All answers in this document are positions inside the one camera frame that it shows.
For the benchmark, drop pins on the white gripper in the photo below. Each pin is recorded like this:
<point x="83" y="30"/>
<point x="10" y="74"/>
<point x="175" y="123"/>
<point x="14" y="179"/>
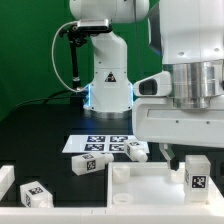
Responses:
<point x="157" y="120"/>

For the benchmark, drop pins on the white square tabletop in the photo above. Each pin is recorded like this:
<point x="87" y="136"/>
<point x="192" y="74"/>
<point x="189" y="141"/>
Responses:
<point x="153" y="185"/>

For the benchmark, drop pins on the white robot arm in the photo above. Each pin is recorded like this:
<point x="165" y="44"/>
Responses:
<point x="184" y="103"/>

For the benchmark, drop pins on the white U-shaped fence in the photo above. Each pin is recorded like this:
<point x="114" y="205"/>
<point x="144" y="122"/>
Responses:
<point x="106" y="215"/>

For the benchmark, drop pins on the white marker sheet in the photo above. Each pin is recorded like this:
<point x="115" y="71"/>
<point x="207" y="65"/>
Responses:
<point x="96" y="143"/>

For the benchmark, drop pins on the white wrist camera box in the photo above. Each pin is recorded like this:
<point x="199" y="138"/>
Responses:
<point x="158" y="85"/>

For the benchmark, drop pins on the black camera stand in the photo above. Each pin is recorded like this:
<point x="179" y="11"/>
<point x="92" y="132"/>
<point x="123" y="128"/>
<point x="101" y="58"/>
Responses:
<point x="75" y="41"/>

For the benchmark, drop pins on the grey camera on stand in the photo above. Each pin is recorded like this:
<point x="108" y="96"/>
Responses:
<point x="94" y="26"/>

